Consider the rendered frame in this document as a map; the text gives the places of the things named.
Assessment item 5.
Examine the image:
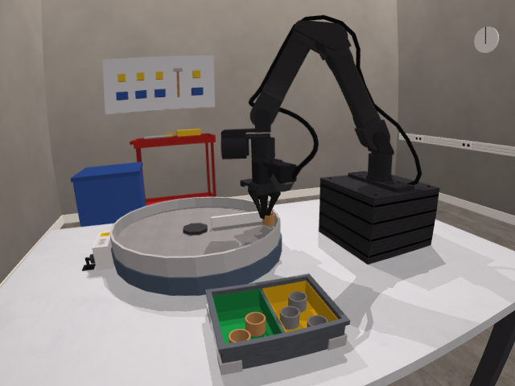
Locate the grey metal bushing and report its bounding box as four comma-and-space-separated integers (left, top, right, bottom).
288, 291, 307, 313
307, 315, 328, 327
280, 306, 300, 330

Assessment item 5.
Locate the bronze bushing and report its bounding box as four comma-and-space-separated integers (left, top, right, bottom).
262, 212, 274, 225
245, 312, 266, 337
229, 329, 251, 343

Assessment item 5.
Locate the green bin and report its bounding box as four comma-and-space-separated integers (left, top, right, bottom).
212, 289, 282, 344

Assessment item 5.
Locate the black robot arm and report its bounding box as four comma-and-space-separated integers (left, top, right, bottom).
221, 20, 414, 192

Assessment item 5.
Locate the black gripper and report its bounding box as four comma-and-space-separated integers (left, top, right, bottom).
241, 158, 281, 219

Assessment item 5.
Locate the grey round turntable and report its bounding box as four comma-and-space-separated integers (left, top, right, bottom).
82, 197, 282, 296

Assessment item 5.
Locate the dark grey divided bin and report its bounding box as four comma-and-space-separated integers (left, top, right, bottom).
205, 273, 350, 369

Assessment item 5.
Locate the yellow bin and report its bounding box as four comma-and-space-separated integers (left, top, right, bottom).
263, 281, 338, 332

